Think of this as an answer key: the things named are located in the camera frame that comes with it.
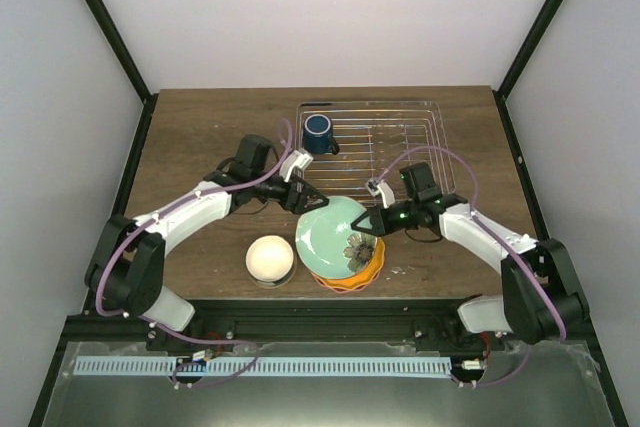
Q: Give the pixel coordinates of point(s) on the orange scalloped plate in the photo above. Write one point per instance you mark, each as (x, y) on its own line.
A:
(359, 281)

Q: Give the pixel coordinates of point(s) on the light blue slotted strip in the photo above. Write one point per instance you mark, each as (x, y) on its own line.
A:
(402, 367)

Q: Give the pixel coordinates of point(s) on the teal flower plate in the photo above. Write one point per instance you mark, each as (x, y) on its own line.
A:
(327, 245)

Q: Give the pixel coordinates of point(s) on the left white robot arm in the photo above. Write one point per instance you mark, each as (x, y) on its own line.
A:
(126, 273)

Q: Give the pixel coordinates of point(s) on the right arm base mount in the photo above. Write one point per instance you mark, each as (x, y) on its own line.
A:
(444, 333)

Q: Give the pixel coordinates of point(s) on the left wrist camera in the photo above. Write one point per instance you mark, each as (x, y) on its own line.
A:
(297, 161)

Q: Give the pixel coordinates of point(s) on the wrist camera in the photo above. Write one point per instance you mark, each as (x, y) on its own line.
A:
(297, 161)
(380, 190)

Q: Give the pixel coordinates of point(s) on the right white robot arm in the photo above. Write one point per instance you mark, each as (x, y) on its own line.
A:
(541, 294)

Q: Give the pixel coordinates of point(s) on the blue enamel mug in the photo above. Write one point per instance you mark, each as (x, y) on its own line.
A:
(318, 137)

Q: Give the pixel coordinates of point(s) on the wire dish rack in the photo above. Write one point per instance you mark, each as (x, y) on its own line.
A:
(372, 136)

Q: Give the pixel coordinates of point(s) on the black aluminium frame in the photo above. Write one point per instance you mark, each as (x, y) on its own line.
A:
(106, 24)

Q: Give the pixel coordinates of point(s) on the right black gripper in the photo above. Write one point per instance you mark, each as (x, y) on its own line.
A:
(379, 224)

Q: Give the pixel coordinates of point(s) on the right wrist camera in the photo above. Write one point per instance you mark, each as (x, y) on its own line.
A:
(380, 190)

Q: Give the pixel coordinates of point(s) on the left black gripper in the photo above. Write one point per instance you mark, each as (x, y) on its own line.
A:
(298, 205)

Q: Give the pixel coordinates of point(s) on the white upturned bowl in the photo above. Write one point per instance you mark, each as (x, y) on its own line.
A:
(269, 257)

